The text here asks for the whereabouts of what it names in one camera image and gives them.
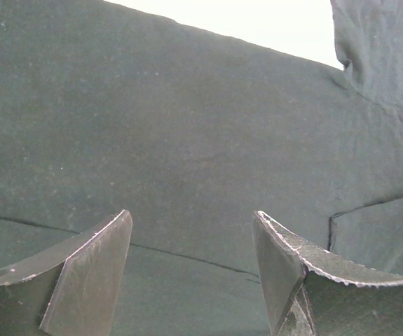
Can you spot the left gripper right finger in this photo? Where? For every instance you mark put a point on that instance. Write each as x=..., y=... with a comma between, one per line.
x=311, y=291

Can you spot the black t shirt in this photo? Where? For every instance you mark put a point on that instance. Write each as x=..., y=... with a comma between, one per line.
x=104, y=108

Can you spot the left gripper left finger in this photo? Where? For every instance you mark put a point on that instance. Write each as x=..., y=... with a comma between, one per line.
x=70, y=288

